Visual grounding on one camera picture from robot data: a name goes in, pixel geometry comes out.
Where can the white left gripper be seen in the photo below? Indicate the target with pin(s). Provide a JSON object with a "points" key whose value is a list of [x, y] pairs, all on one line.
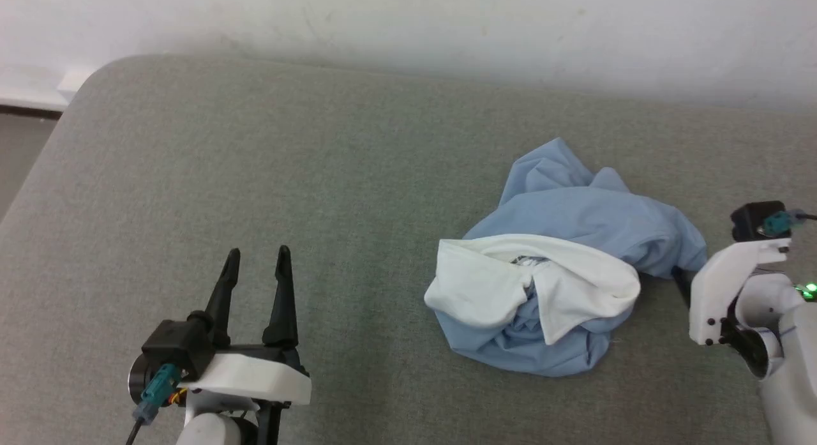
{"points": [[249, 376]]}

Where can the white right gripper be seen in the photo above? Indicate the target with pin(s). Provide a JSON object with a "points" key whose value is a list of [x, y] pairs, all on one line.
{"points": [[721, 285]]}

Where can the light blue white garment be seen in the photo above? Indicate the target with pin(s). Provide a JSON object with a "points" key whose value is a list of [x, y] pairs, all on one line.
{"points": [[574, 215]]}

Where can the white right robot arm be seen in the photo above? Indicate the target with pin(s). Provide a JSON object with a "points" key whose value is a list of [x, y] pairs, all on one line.
{"points": [[788, 349]]}

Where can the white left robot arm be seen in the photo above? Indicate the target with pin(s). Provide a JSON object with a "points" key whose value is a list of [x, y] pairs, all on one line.
{"points": [[214, 429]]}

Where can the grey-green fabric sofa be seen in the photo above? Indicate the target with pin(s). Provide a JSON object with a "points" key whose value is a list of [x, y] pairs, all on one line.
{"points": [[255, 177]]}

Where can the white skirting board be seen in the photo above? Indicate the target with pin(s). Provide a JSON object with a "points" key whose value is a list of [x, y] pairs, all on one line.
{"points": [[32, 90]]}

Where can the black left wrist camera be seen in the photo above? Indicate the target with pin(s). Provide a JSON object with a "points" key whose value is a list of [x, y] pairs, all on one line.
{"points": [[175, 349]]}

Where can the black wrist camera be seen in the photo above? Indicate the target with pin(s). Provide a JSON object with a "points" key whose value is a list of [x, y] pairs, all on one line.
{"points": [[175, 349], [753, 220]]}

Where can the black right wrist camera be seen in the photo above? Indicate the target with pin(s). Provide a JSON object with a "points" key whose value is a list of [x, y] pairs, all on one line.
{"points": [[753, 220]]}

